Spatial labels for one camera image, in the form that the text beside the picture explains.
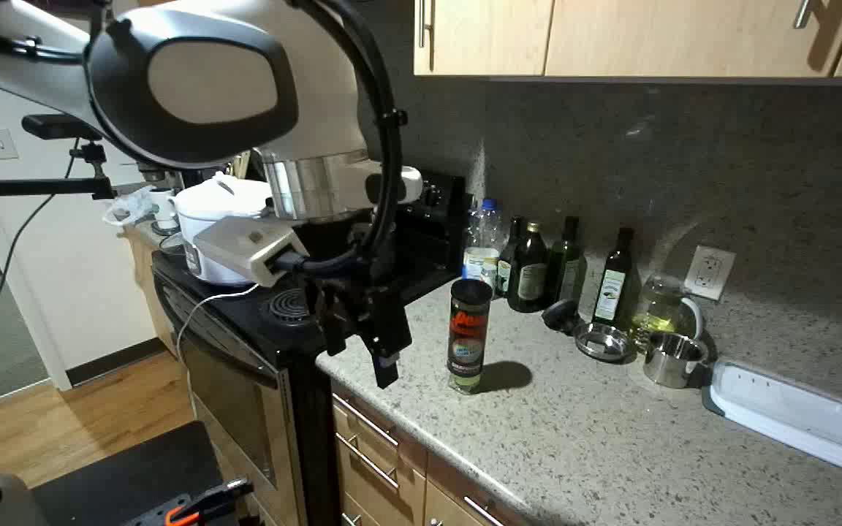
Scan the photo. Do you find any slim dark green bottle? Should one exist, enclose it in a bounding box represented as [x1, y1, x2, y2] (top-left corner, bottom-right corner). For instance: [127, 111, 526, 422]
[547, 213, 591, 308]

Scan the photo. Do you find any slim dark glass bottle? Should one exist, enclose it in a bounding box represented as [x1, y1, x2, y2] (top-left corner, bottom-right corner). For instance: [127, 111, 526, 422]
[493, 213, 526, 301]

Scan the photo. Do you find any metal cabinet handle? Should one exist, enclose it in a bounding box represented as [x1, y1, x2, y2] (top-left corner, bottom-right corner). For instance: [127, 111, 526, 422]
[418, 0, 439, 53]
[792, 0, 842, 74]

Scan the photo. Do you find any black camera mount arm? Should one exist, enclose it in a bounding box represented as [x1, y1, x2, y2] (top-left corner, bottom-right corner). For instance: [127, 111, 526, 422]
[0, 137, 121, 205]

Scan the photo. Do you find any thin black camera cable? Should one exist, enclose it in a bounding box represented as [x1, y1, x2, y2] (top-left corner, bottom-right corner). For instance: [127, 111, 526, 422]
[0, 145, 83, 316]

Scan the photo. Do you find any white rice cooker cord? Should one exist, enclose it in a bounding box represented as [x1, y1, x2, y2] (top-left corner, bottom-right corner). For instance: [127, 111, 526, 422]
[170, 282, 265, 359]

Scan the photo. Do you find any wooden upper cabinet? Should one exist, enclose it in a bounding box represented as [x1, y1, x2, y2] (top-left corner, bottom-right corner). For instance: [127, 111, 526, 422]
[411, 0, 842, 89]

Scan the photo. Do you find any metal cup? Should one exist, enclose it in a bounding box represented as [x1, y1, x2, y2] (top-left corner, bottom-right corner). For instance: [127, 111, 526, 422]
[637, 329, 719, 393]

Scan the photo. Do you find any wooden lower drawer cabinet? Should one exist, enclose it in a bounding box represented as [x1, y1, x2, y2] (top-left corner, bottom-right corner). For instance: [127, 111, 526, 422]
[327, 377, 542, 526]

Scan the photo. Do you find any black orange clamp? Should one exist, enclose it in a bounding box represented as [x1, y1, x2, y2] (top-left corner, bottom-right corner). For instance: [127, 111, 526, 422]
[124, 476, 257, 526]

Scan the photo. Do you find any black kitchen stove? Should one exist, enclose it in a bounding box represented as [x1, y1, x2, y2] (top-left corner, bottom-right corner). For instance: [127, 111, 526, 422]
[152, 169, 475, 526]

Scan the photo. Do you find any clear plastic water bottle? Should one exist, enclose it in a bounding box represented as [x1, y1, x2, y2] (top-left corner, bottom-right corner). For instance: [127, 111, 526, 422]
[462, 197, 509, 286]

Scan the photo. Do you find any wide dark olive oil bottle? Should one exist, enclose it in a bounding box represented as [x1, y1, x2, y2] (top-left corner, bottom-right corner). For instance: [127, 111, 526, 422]
[506, 219, 553, 316]

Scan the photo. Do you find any small black round object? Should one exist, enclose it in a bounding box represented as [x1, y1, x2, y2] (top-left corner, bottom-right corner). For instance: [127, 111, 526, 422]
[542, 299, 586, 340]

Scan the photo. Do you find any tall cylindrical container black label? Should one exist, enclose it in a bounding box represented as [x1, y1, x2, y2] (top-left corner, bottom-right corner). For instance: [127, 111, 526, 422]
[446, 279, 494, 394]

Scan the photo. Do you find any white plastic tray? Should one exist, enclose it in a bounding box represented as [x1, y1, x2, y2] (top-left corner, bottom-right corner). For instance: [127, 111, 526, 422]
[699, 355, 842, 481]

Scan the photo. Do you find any white rice cooker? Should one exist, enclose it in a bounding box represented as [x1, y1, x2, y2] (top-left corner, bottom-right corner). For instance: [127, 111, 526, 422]
[174, 172, 279, 286]

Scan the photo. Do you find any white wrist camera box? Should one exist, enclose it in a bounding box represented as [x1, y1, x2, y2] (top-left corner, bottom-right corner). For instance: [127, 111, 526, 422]
[191, 213, 310, 294]

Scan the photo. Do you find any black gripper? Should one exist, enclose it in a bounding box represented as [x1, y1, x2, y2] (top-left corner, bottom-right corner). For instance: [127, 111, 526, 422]
[314, 275, 415, 393]

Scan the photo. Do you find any white wall outlet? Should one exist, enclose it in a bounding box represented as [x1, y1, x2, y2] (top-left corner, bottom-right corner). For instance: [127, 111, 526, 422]
[681, 244, 740, 304]

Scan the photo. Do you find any dark bottle white label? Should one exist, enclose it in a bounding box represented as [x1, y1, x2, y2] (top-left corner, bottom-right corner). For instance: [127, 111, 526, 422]
[591, 225, 637, 330]

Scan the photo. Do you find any small metal bowl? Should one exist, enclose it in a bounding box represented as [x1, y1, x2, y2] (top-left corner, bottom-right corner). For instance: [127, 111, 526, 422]
[574, 318, 634, 365]

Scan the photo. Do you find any glass jar yellow oil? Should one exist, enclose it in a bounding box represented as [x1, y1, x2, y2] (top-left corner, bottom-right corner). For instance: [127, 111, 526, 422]
[631, 275, 699, 345]

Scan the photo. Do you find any black stereo camera bar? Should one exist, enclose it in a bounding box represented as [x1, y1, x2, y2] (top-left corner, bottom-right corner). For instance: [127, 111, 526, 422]
[20, 111, 107, 148]

